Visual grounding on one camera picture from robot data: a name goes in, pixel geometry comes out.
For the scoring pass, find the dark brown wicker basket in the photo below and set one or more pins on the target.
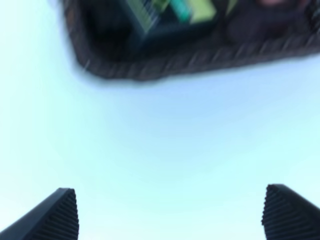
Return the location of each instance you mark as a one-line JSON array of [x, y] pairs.
[[107, 59]]

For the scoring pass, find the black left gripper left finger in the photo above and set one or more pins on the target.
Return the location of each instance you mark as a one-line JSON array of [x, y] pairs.
[[55, 218]]

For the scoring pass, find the black pump soap bottle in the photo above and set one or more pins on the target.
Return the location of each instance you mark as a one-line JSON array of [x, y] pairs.
[[164, 23]]

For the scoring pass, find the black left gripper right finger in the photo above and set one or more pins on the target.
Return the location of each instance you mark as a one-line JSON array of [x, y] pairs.
[[289, 216]]

